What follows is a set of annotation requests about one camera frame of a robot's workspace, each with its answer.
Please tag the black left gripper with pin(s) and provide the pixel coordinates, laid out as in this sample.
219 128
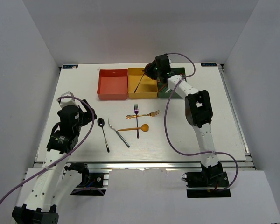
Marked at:
87 115

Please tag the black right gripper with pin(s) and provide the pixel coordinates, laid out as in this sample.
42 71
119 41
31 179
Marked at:
148 70

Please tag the black spoon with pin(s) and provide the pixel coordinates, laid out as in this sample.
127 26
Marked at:
101 123

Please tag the iridescent rainbow spoon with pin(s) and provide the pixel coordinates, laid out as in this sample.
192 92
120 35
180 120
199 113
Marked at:
139 83

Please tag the silver fork teal handle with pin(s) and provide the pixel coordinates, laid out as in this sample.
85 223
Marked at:
118 134

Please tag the yellow plastic spoon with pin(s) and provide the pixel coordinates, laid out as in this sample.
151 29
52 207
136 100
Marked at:
144 128

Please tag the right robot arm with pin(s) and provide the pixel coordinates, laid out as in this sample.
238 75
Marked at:
198 113

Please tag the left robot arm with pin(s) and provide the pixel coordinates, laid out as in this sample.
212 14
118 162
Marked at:
57 179

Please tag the yellow container box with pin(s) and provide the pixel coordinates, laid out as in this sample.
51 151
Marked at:
147 89

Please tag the red container box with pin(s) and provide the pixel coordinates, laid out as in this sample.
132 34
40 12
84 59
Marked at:
112 84

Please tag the purple fork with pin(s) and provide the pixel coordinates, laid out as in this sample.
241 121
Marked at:
136 111

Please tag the gold fork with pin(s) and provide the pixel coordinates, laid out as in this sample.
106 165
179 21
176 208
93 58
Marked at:
151 114

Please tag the blue label sticker right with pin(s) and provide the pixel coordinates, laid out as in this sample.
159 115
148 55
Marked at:
208 64

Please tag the blue label sticker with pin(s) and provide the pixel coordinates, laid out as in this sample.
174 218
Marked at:
208 64
69 66

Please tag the blue label sticker left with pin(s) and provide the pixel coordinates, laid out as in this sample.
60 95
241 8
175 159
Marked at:
69 66

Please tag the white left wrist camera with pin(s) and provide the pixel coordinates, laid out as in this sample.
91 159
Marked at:
67 99

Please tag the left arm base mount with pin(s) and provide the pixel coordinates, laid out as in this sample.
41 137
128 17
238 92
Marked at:
92 183

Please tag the aluminium table edge rail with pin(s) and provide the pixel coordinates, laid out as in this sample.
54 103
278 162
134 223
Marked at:
226 164

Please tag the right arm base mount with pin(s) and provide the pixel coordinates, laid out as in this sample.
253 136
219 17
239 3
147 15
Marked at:
199 187

